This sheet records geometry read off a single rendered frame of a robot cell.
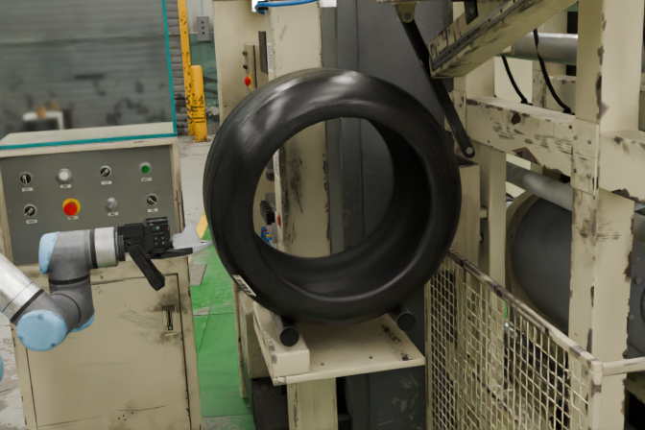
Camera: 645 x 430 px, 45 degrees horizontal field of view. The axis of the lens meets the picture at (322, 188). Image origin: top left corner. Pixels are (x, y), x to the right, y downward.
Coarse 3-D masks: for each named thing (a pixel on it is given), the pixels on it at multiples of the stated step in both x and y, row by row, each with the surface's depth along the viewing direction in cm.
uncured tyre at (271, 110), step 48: (288, 96) 167; (336, 96) 166; (384, 96) 170; (240, 144) 166; (432, 144) 173; (240, 192) 166; (432, 192) 176; (240, 240) 168; (384, 240) 206; (432, 240) 178; (240, 288) 178; (288, 288) 173; (336, 288) 202; (384, 288) 178
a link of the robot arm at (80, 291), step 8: (48, 280) 173; (56, 280) 170; (64, 280) 170; (72, 280) 170; (80, 280) 172; (88, 280) 174; (56, 288) 171; (64, 288) 170; (72, 288) 171; (80, 288) 172; (88, 288) 174; (72, 296) 169; (80, 296) 171; (88, 296) 174; (80, 304) 169; (88, 304) 174; (88, 312) 174; (80, 320) 169; (88, 320) 174; (80, 328) 173
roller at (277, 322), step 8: (272, 312) 189; (272, 320) 188; (280, 320) 182; (288, 320) 181; (280, 328) 178; (288, 328) 176; (296, 328) 178; (280, 336) 176; (288, 336) 176; (296, 336) 177; (288, 344) 177
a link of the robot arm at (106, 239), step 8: (96, 232) 172; (104, 232) 172; (112, 232) 172; (96, 240) 171; (104, 240) 171; (112, 240) 171; (96, 248) 170; (104, 248) 171; (112, 248) 171; (96, 256) 170; (104, 256) 171; (112, 256) 171; (104, 264) 172; (112, 264) 173
